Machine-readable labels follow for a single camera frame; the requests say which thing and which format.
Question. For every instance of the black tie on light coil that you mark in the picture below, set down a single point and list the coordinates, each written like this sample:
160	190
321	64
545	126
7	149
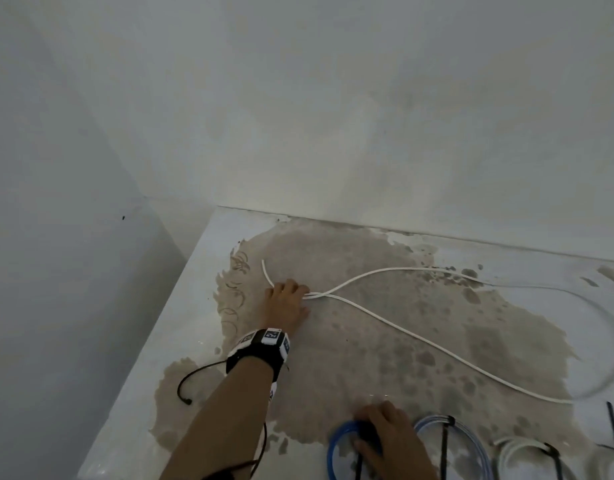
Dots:
444	444

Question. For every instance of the person's left hand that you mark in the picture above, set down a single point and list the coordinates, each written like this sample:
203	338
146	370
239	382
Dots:
284	314

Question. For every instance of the black tie on white coil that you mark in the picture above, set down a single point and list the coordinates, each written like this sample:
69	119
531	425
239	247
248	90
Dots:
554	457

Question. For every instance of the black tie on blue coil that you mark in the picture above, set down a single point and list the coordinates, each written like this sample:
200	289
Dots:
372	430

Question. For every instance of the person's right thumb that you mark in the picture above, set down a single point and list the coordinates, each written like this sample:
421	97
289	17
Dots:
368	447

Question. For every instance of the person's left thumb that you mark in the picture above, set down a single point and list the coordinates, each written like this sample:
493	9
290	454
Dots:
304	312

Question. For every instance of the person's right hand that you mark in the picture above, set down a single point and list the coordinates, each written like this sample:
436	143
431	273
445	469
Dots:
397	444

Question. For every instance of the black wrist camera band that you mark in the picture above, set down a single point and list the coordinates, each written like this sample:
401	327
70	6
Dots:
259	347

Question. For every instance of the person's left forearm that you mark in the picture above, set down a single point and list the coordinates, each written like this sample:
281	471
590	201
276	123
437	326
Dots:
227	419

